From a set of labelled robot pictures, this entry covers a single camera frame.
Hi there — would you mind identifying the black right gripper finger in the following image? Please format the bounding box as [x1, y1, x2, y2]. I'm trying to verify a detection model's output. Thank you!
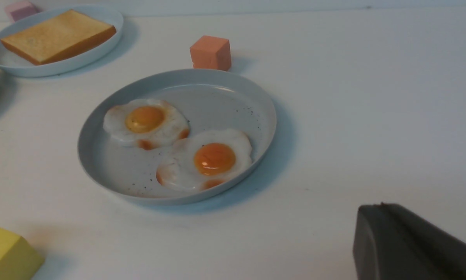
[353, 203, 466, 280]

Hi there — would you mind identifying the grey plate with eggs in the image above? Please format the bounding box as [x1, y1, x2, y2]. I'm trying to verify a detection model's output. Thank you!
[77, 69, 278, 205]

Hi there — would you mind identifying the orange cube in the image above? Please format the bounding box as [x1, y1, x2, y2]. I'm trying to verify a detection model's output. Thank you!
[190, 35, 232, 71]

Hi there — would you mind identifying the left fried egg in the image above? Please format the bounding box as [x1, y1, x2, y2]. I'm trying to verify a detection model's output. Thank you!
[103, 99, 190, 151]

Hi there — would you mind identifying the yellow cube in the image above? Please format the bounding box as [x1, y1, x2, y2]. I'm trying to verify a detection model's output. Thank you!
[0, 227, 45, 280]

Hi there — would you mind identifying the lower toast slice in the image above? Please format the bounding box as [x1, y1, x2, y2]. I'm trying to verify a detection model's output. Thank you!
[0, 9, 116, 65]

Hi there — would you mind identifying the light blue bread plate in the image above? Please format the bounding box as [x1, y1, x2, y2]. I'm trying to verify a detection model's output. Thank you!
[0, 4, 124, 78]

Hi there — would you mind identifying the pink cube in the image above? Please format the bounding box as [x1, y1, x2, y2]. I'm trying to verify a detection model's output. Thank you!
[4, 0, 39, 23]

